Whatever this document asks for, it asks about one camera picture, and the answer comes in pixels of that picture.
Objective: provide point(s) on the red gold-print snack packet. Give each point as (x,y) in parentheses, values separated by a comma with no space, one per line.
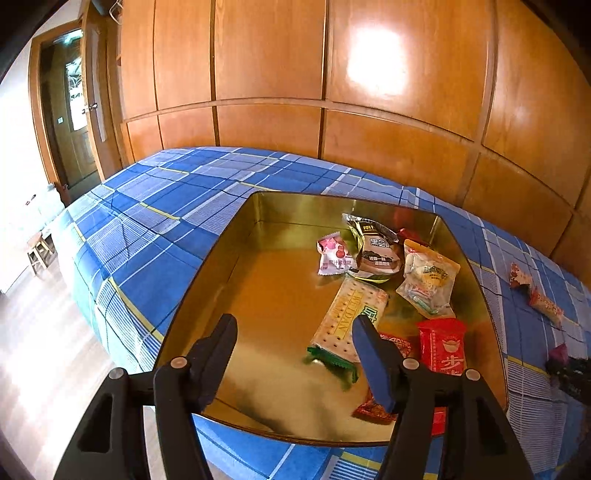
(443,344)

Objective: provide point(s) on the small red white snack packet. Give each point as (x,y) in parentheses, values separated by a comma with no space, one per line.
(519,276)

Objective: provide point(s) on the short red patterned snack packet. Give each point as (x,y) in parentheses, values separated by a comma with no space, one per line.
(547,303)

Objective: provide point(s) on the wooden door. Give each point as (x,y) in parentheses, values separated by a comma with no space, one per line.
(74,115)

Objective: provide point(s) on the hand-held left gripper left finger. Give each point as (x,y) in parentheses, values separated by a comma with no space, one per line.
(217,360)

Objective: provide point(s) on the gold tin box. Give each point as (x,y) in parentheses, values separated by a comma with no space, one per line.
(277,286)

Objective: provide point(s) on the wooden stool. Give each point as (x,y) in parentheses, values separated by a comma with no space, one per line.
(39,254)

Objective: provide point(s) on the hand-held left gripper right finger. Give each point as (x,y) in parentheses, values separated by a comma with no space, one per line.
(375,364)

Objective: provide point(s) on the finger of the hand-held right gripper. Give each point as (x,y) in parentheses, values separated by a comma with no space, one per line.
(575,378)

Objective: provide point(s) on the wooden wardrobe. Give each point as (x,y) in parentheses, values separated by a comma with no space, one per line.
(277,69)

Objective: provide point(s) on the long red patterned snack packet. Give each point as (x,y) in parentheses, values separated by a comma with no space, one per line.
(398,345)

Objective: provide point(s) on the purple snack packet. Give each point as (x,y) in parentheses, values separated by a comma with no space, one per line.
(557,354)

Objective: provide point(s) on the dark brown snack packet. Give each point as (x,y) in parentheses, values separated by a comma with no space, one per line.
(376,251)

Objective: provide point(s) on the yellow cracker packet green ends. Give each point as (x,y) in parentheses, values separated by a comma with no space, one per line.
(344,318)

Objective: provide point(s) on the clear yellow snack packet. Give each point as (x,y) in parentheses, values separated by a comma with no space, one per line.
(431,281)

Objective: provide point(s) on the blue plaid blanket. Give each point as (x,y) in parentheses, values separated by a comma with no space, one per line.
(152,240)

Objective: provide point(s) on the pink snack packet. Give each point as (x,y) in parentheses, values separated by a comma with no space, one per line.
(334,254)

